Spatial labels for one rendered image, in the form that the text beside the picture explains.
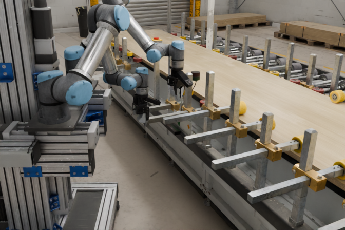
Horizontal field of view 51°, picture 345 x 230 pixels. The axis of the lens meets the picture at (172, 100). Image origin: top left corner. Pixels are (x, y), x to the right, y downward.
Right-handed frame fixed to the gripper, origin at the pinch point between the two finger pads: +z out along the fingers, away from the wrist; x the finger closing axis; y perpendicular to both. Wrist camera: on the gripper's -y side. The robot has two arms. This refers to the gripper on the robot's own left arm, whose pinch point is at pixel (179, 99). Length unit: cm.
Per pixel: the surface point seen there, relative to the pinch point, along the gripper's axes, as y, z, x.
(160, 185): 45, 97, -28
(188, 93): 2.6, -0.5, -11.2
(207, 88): -19.5, -11.4, -2.0
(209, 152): -24.7, 26.7, 0.0
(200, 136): -40.2, 0.9, 28.3
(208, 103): -20.6, -2.6, -1.8
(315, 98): -51, 7, -80
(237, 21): 443, 75, -721
